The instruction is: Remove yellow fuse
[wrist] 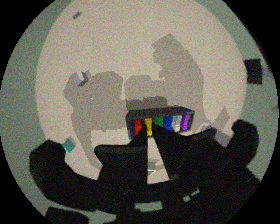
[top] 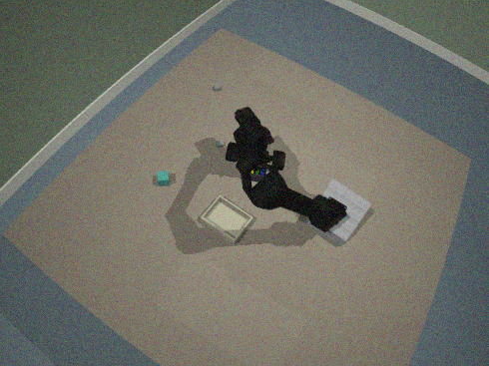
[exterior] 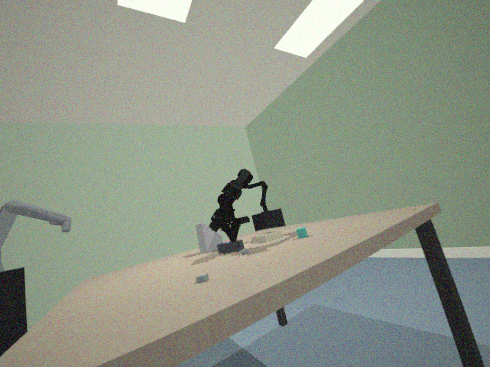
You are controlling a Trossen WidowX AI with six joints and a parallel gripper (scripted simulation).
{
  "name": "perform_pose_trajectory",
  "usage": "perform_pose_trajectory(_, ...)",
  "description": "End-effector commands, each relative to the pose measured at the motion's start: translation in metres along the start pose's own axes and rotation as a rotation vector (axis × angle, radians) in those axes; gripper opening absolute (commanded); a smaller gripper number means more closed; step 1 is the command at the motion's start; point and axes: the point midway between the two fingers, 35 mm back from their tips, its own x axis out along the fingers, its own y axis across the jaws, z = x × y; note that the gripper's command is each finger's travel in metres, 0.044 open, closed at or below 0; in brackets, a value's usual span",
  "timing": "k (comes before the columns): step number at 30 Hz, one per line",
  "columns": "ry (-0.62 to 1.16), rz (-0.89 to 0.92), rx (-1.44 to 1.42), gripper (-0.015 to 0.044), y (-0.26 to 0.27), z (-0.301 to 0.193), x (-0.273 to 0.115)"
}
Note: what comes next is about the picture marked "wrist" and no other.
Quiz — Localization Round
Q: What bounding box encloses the small teal block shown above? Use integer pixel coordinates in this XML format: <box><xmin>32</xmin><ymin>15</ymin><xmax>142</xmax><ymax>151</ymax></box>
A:
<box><xmin>61</xmin><ymin>139</ymin><xmax>75</xmax><ymax>154</ymax></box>

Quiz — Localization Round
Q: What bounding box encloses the beige shallow tray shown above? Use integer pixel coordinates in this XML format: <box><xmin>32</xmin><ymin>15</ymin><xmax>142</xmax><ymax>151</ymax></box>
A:
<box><xmin>147</xmin><ymin>161</ymin><xmax>156</xmax><ymax>177</ymax></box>

